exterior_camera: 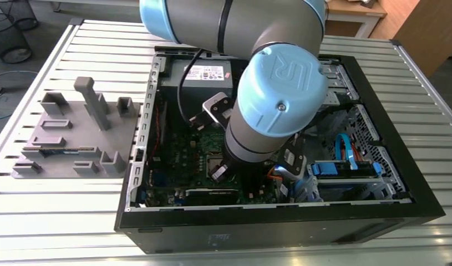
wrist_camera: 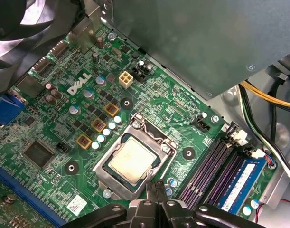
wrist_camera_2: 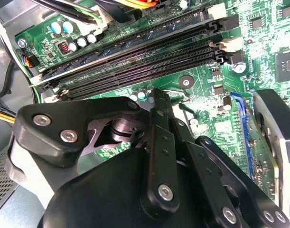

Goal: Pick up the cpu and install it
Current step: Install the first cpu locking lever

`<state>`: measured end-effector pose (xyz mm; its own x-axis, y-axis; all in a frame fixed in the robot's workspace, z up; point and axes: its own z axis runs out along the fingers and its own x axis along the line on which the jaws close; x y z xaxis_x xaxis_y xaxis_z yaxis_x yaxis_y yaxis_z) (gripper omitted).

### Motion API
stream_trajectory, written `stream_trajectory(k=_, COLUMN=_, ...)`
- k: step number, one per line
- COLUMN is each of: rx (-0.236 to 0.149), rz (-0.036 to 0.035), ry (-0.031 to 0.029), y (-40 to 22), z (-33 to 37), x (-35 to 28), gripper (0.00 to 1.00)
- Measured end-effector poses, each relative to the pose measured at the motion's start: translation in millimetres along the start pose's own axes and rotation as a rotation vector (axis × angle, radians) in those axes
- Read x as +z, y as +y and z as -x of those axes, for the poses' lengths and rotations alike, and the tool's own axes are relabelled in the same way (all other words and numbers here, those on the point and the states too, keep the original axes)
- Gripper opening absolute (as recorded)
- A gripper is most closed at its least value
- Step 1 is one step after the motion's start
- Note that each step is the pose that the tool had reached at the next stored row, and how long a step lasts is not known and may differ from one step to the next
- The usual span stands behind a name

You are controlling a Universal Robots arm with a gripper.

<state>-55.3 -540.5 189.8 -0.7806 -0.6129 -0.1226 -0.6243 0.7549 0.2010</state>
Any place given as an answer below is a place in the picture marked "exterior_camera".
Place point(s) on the silver CPU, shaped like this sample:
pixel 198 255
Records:
pixel 215 163

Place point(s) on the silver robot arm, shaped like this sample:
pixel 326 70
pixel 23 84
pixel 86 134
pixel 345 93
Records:
pixel 278 88

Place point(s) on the black RAM slot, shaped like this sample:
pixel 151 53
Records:
pixel 249 185

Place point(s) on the graphics card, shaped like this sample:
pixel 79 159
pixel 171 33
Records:
pixel 211 194

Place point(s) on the green motherboard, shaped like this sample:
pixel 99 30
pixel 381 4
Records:
pixel 184 166

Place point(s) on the blue VGA port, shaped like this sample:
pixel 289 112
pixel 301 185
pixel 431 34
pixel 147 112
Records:
pixel 159 180

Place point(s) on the black case fan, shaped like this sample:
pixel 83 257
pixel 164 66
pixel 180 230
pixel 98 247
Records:
pixel 166 116

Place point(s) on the hard disk in blue carrier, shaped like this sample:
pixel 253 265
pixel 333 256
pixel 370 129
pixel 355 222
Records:
pixel 323 169

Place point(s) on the black PC case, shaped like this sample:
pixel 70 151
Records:
pixel 285 231

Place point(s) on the grey power supply unit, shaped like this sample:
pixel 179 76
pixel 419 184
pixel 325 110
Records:
pixel 203 86

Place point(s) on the grey disk bay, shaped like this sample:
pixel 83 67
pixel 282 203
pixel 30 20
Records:
pixel 351 181

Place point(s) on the grey parts rack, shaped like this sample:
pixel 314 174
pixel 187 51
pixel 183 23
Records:
pixel 82 144

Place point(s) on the grey drive cage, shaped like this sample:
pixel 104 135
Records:
pixel 337 91

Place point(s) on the dark labelled RAM stick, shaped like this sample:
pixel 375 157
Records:
pixel 59 151

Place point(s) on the white desk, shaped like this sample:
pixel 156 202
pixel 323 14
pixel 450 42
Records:
pixel 354 19

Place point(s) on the wooden cabinet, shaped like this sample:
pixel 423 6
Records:
pixel 426 33

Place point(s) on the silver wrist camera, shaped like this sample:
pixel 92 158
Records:
pixel 211 106
pixel 285 170

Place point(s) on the black camera bracket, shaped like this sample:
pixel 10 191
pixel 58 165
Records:
pixel 293 158
pixel 223 106

